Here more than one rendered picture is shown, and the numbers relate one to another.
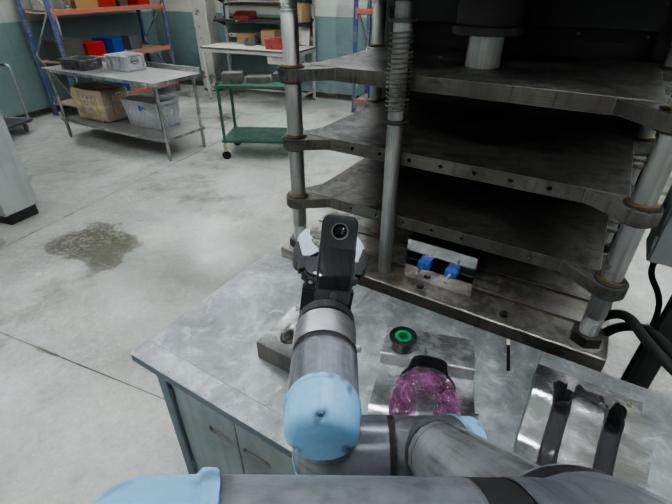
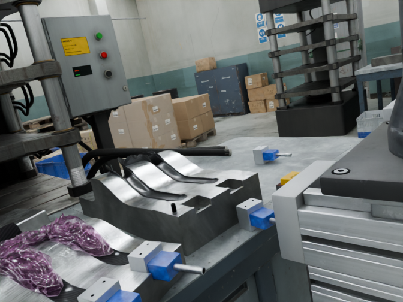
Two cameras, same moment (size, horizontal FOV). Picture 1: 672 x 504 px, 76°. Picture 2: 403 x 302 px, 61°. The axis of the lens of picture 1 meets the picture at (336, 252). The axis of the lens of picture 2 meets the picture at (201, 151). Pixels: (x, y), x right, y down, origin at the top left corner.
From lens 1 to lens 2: 72 cm
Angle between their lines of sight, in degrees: 68
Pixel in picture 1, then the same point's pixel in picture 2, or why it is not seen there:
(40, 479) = not seen: outside the picture
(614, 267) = (61, 115)
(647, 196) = (44, 51)
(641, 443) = (173, 155)
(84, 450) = not seen: outside the picture
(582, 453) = (162, 180)
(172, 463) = not seen: outside the picture
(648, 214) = (53, 62)
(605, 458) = (171, 173)
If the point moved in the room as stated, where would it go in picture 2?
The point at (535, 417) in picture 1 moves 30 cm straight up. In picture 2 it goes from (120, 188) to (88, 70)
